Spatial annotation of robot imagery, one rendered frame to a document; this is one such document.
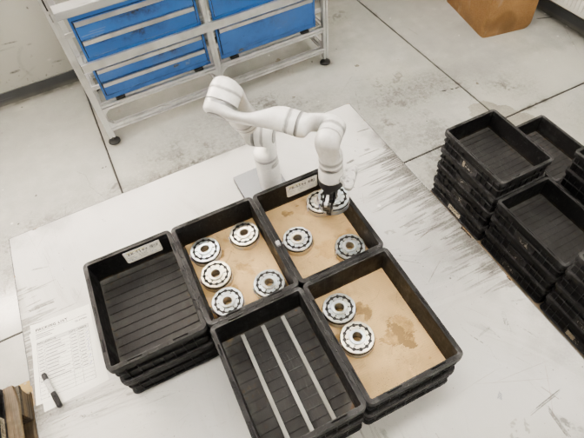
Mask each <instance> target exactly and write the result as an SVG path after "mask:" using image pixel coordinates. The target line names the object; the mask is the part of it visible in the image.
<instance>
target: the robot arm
mask: <svg viewBox="0 0 584 438"><path fill-rule="evenodd" d="M203 110H204V111H205V112H206V113H207V114H209V115H210V116H213V117H215V118H217V119H221V120H223V121H227V122H229V124H230V125H231V126H232V127H233V128H234V129H235V130H236V131H238V132H239V133H240V135H241V136H242V138H243V139H244V141H245V142H246V144H248V145H249V146H252V147H255V149H254V152H253V155H254V159H255V166H256V170H257V175H258V178H259V183H260V186H261V189H262V190H265V189H269V188H271V187H274V186H276V185H278V184H280V183H282V176H281V171H280V165H279V160H278V155H277V147H276V139H275V131H279V132H282V133H284V134H288V135H291V136H295V137H299V138H304V137H305V136H306V135H307V134H308V133H310V132H316V135H315V150H316V153H317V155H318V161H319V166H318V182H319V186H320V188H321V189H322V190H323V194H324V198H323V202H322V209H323V211H326V215H329V216H332V215H333V204H334V203H335V199H336V196H337V193H338V190H339V189H340V188H341V187H342V186H343V188H344V189H345V190H347V191H350V190H352V188H353V187H354V184H355V179H356V177H357V172H358V167H357V165H350V166H348V167H347V168H346V169H344V168H343V153H342V149H341V148H340V144H341V142H342V138H343V136H344V134H345V131H346V123H345V122H344V121H343V120H342V119H341V118H340V117H339V116H336V115H333V114H326V113H306V112H303V111H300V110H297V109H292V108H289V107H285V106H275V107H271V108H267V109H262V110H258V111H256V110H255V108H254V107H253V106H252V105H251V104H250V103H249V101H248V99H247V97H246V96H245V93H244V91H243V89H242V87H241V86H240V85H239V84H238V83H237V82H236V81H234V80H233V79H231V78H229V77H227V76H216V77H215V78H214V79H213V80H212V82H211V83H210V86H209V89H208V92H207V95H206V97H205V100H204V103H203ZM332 199H333V200H332Z"/></svg>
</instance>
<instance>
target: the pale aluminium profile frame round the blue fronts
mask: <svg viewBox="0 0 584 438"><path fill-rule="evenodd" d="M37 1H38V2H39V4H40V6H41V8H42V10H43V12H44V14H45V16H46V17H47V19H48V21H49V23H50V26H51V28H52V29H53V30H54V32H55V34H56V37H57V39H58V41H59V43H60V44H61V46H62V48H63V50H64V52H65V54H66V56H67V57H68V59H69V61H70V64H71V66H72V67H73V69H74V71H75V72H76V75H77V77H78V79H79V81H80V83H81V85H82V86H83V88H84V90H85V92H86V94H87V96H88V98H89V100H90V102H91V103H92V105H93V107H94V109H95V111H96V113H97V115H98V117H99V119H100V121H101V122H102V124H103V127H104V128H105V130H106V132H107V134H108V136H109V144H111V145H116V144H118V143H120V141H121V139H120V137H119V136H115V133H114V131H113V130H115V129H120V128H122V127H124V126H127V125H130V124H132V123H136V122H138V121H141V120H143V119H146V118H148V117H151V116H154V115H157V114H160V113H163V112H164V111H167V110H171V109H174V108H176V107H179V106H181V105H184V104H186V103H190V102H193V101H195V100H197V99H200V98H203V97H205V96H206V95H207V92H208V89H209V87H207V88H205V89H202V90H198V91H196V92H193V93H190V94H188V95H186V96H181V97H178V98H177V99H174V100H171V101H169V102H166V103H162V104H160V105H157V106H155V107H152V108H150V109H146V110H143V111H141V112H138V113H135V114H133V115H131V116H126V117H124V118H122V119H119V120H116V121H115V120H114V121H112V120H110V119H108V117H107V115H106V114H107V112H108V110H110V109H113V108H115V107H117V106H120V105H123V104H126V103H129V102H132V101H135V100H137V99H140V98H142V97H145V96H149V95H151V94H154V93H156V92H159V91H162V90H166V89H168V88H171V87H174V86H176V85H178V84H181V83H186V82H187V81H190V80H193V79H196V78H198V77H200V76H205V75H208V74H210V75H211V76H212V77H213V79H214V78H215V77H216V76H223V74H224V73H223V72H224V71H225V70H226V69H227V67H229V66H232V65H234V64H237V63H241V62H244V61H246V60H249V59H251V58H254V57H257V56H260V55H263V54H266V53H269V52H270V51H273V50H278V49H280V48H282V47H285V46H288V45H290V44H292V43H297V42H300V41H302V40H304V39H307V38H310V39H311V40H312V41H313V42H314V43H315V44H316V45H317V46H318V47H317V48H314V49H312V50H308V51H305V52H303V53H300V54H298V55H295V56H291V57H289V58H286V59H283V60H281V61H279V62H276V63H272V64H270V65H267V66H264V67H262V68H260V69H257V70H253V71H250V72H248V73H245V74H243V75H240V76H236V77H234V78H231V79H233V80H234V81H236V82H237V83H238V84H240V83H245V82H247V81H249V80H252V79H254V78H257V77H259V76H263V75H266V74H268V73H270V72H273V71H276V70H279V69H282V68H285V67H287V66H290V65H292V64H295V63H299V62H301V61H303V60H306V59H309V58H311V57H313V56H318V55H320V54H322V57H323V59H322V60H321V61H320V64H321V65H329V64H330V60H329V59H328V58H329V24H328V0H320V8H317V9H315V25H316V26H317V27H314V28H312V29H307V30H303V31H300V33H297V34H295V35H293V36H288V37H285V38H283V39H281V40H278V41H275V42H273V43H268V44H266V45H263V46H261V47H258V48H255V49H253V50H249V51H246V52H243V53H241V54H239V55H238V54H236V55H233V56H230V57H229V58H226V59H224V60H222V61H220V59H219V55H218V51H217V48H219V47H218V43H216V40H215V37H216V32H215V30H217V29H220V28H222V27H225V26H228V25H231V24H233V23H238V22H241V21H242V20H245V19H248V18H251V17H255V16H258V15H261V14H263V13H266V12H269V11H272V10H276V9H279V8H281V7H284V6H287V5H290V4H292V3H297V2H300V1H302V0H274V1H271V2H268V3H264V4H261V5H258V6H256V7H253V8H250V9H247V10H243V11H240V12H237V13H235V14H232V15H229V16H226V17H222V18H219V19H216V20H214V21H210V18H211V17H212V16H211V12H210V10H208V6H207V2H206V0H198V3H199V6H200V10H201V13H199V17H200V21H202V20H203V24H201V25H198V26H196V27H193V28H190V29H187V30H183V31H180V32H177V33H175V34H172V35H169V36H165V37H161V38H158V39H156V40H153V41H150V42H147V43H143V44H140V45H137V46H135V47H132V48H129V49H126V50H123V51H120V52H117V53H115V54H112V55H109V56H105V57H102V58H99V59H96V60H94V61H91V62H88V63H86V62H87V59H86V57H85V55H84V54H83V52H79V50H78V48H77V46H76V44H75V42H74V40H73V38H72V37H75V35H74V33H73V31H71V32H69V30H68V28H67V26H66V24H65V22H64V20H62V21H59V22H58V21H57V20H56V18H55V16H54V14H53V11H52V9H51V7H50V6H52V5H56V4H55V2H54V0H37ZM319 12H321V18H320V17H318V16H317V15H316V14H317V13H319ZM49 14H50V15H51V17H52V19H53V21H54V23H52V21H51V19H50V16H49ZM201 34H203V35H204V39H205V40H208V43H209V46H208V45H207V44H206V46H207V50H208V53H209V60H210V62H211V63H210V64H207V65H204V67H203V66H202V67H199V68H196V69H194V70H192V71H190V72H187V73H184V74H182V75H180V76H175V77H172V78H170V79H168V80H165V81H162V82H160V83H155V84H153V85H150V86H148V87H145V88H142V89H139V90H136V91H133V92H130V93H128V94H126V95H125V94H123V95H120V96H116V98H113V99H111V100H109V101H106V102H103V103H102V102H101V99H100V97H99V95H98V93H97V92H98V91H99V90H100V89H101V88H100V86H99V84H95V83H94V81H93V78H95V76H94V74H93V72H92V71H94V70H99V69H101V68H104V67H107V66H109V65H111V64H114V63H119V62H121V61H124V60H127V59H130V58H132V57H135V56H140V55H141V54H144V53H147V52H150V51H152V50H157V49H160V48H162V47H165V46H168V45H171V44H173V43H178V42H181V41H183V40H186V39H189V38H191V37H196V36H199V35H201ZM319 34H321V38H320V37H319V36H317V35H319Z"/></svg>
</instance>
